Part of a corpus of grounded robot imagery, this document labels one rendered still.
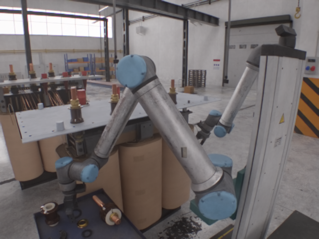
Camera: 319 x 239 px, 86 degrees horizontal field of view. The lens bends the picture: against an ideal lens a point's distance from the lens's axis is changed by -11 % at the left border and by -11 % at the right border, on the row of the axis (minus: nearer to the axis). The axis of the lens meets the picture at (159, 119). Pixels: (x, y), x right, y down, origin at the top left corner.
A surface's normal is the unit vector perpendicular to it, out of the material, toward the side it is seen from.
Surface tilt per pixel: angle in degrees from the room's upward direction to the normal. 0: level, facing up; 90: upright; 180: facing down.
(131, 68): 84
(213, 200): 94
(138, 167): 90
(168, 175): 90
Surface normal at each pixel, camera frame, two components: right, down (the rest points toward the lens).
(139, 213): 0.18, 0.28
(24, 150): 0.66, 0.21
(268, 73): -0.84, 0.15
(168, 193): -0.22, 0.27
